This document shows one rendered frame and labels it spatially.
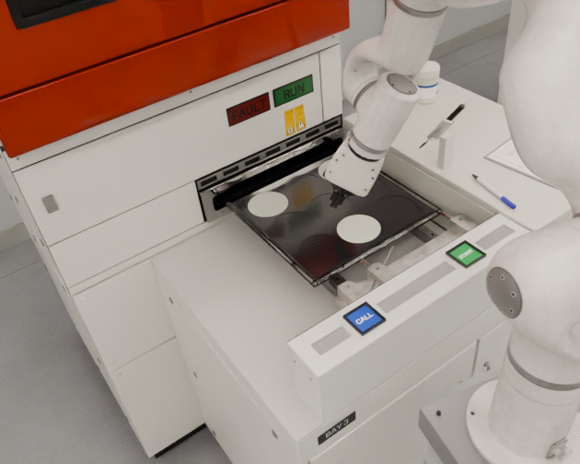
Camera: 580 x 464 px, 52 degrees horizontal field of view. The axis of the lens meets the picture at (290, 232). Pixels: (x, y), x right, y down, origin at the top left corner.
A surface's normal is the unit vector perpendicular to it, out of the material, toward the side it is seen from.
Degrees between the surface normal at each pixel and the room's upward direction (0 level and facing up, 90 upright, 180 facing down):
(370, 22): 90
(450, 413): 3
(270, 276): 0
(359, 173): 90
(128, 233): 90
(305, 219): 0
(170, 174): 90
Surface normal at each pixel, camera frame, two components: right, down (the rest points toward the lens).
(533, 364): -0.69, 0.52
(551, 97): -0.27, 0.16
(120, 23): 0.57, 0.50
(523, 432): -0.50, 0.57
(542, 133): -0.58, 0.30
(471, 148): -0.09, -0.76
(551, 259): -0.03, -0.47
